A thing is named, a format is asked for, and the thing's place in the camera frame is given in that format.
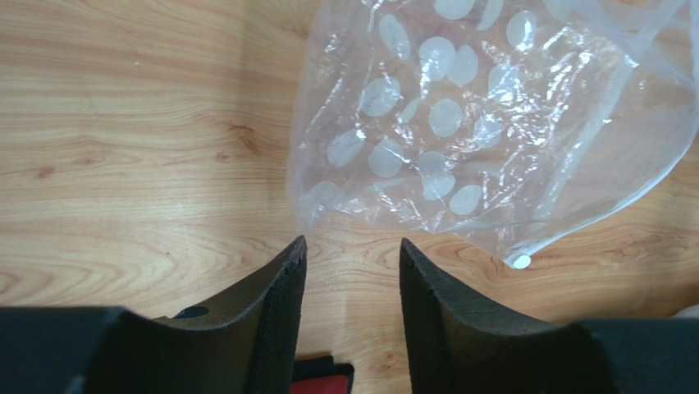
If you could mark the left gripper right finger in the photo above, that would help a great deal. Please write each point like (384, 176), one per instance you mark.
(461, 341)

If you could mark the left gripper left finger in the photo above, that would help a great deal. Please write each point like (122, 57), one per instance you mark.
(241, 340)

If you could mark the clear zip top bag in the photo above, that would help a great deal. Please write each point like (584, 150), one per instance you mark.
(510, 124)

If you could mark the folded red black cloth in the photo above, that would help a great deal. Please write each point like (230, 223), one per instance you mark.
(322, 375)

